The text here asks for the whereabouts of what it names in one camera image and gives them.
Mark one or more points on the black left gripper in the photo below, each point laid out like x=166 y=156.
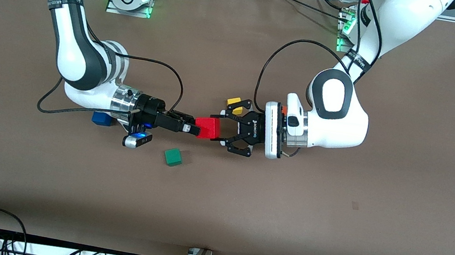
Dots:
x=254 y=130

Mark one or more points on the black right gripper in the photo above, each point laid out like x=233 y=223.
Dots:
x=151 y=109

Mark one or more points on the red wooden cube block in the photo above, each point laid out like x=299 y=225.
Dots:
x=209 y=127

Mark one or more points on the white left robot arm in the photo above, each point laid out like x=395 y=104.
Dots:
x=343 y=130

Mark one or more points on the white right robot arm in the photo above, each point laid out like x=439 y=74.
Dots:
x=74 y=48

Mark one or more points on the yellow wooden cube block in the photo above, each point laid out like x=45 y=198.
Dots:
x=233 y=101

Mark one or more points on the green wooden cube block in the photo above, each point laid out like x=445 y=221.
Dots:
x=173 y=157

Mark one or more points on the orange wooden cube block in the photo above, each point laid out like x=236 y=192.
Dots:
x=284 y=109

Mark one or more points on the blue wooden cube block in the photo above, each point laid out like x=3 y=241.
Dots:
x=100 y=119

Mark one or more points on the brown paper table cover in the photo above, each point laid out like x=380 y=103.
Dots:
x=216 y=210

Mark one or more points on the clear tape patch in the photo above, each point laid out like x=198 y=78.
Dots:
x=355 y=205

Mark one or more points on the small silver clamp bracket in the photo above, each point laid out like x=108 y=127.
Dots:
x=193 y=253

